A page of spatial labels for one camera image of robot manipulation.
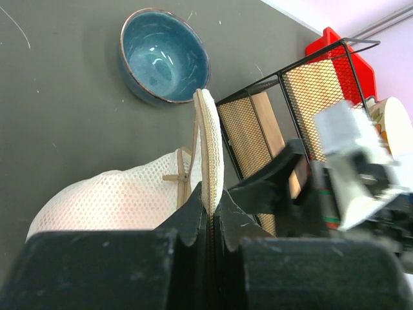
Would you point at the white ceramic bowl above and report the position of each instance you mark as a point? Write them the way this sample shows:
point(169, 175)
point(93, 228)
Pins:
point(393, 124)

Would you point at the red plastic tray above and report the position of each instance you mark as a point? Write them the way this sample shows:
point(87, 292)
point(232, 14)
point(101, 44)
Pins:
point(356, 77)

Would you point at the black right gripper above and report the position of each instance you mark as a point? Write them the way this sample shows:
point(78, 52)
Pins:
point(314, 211)

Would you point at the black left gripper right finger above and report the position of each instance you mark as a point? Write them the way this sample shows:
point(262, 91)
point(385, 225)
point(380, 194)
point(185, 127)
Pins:
point(257, 271)

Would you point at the blue ceramic bowl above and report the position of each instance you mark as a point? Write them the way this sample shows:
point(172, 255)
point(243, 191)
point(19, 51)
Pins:
point(161, 58)

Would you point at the black wire wooden shelf rack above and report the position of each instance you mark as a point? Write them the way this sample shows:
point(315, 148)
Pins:
point(251, 117)

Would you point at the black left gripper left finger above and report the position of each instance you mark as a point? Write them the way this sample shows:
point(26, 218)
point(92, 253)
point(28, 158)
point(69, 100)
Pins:
point(159, 269)

